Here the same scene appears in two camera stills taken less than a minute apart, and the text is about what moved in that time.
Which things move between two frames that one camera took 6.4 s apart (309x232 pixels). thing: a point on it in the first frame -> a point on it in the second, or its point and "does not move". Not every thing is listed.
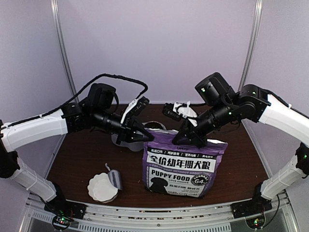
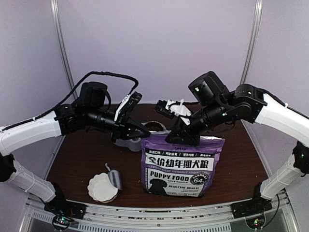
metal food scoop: (115, 177) does not move
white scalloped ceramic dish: (101, 188) does not move
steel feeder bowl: (153, 125) -> (164, 131)
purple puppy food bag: (175, 169) does not move
